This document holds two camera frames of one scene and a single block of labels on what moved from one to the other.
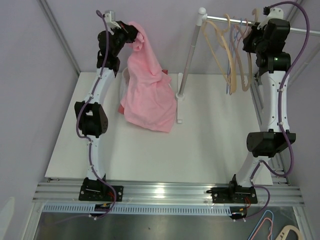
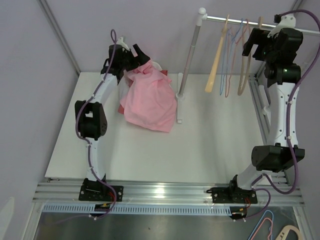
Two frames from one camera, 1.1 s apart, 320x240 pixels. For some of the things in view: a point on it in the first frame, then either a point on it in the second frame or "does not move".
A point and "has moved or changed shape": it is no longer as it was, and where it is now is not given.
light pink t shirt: [149, 100] has moved or changed shape
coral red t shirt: [121, 108] does not move
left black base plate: [100, 193] does not move
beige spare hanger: [285, 230] does not move
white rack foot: [180, 98] does not move
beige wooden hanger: [247, 88] -> [243, 65]
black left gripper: [130, 32] -> [137, 61]
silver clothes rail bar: [292, 30] does not move
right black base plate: [236, 195] does not move
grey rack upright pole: [201, 13] does not move
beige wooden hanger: [220, 51] -> [213, 73]
